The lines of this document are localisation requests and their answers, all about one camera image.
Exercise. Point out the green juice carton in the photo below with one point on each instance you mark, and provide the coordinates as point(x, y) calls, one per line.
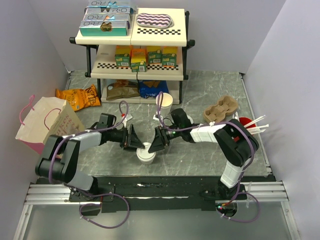
point(169, 56)
point(154, 54)
point(123, 56)

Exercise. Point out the wavy striped sleep mask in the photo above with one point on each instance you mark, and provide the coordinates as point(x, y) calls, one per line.
point(158, 21)

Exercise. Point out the cream three-tier shelf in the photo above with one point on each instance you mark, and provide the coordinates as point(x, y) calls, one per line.
point(100, 53)

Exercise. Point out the pink white paper bag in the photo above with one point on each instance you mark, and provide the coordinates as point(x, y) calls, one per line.
point(48, 116)

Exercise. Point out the blue tortilla chip bag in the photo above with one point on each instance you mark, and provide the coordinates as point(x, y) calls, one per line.
point(151, 88)

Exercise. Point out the teal box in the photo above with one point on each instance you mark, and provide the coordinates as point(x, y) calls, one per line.
point(100, 10)
point(111, 4)
point(104, 28)
point(106, 17)

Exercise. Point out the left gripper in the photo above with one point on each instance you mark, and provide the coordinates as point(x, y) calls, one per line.
point(134, 141)

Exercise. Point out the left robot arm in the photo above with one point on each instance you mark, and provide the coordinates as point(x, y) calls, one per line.
point(59, 159)

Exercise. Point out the white plastic lid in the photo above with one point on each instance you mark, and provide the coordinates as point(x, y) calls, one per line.
point(143, 153)

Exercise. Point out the green juice carton left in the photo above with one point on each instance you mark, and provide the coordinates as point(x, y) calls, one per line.
point(123, 56)

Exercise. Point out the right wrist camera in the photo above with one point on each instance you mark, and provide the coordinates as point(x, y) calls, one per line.
point(159, 118)

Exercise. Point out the green juice carton right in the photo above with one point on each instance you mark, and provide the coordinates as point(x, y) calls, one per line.
point(169, 56)

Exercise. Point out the teal box front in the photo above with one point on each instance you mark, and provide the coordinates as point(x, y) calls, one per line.
point(104, 28)

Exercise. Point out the cardboard cup carrier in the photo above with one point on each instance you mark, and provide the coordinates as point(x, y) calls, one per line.
point(225, 106)

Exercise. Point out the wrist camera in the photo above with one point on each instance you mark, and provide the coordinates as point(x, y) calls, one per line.
point(159, 118)
point(126, 118)

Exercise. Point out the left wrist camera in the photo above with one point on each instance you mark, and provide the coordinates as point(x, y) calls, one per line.
point(126, 118)

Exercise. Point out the orange yellow juice carton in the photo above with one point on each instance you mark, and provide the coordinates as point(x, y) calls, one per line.
point(138, 62)

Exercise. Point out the white paper cup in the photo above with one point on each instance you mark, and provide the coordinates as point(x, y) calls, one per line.
point(146, 161)

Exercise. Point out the teal box back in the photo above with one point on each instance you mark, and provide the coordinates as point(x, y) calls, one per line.
point(111, 4)

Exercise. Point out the orange chip bag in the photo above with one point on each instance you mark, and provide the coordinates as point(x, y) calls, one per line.
point(80, 98)

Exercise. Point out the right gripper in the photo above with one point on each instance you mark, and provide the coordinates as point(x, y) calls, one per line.
point(159, 141)

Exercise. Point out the stack of white lids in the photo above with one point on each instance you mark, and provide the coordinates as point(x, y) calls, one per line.
point(190, 119)

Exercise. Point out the brown chip bag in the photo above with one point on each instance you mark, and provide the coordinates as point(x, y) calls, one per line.
point(121, 88)

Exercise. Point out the green juice carton middle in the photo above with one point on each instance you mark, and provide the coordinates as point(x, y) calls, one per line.
point(154, 54)

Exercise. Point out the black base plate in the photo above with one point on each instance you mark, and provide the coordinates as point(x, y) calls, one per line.
point(121, 204)

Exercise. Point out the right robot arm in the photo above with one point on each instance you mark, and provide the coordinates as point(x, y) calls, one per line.
point(236, 142)

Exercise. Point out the red cup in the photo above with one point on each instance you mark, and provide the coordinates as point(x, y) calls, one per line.
point(244, 121)

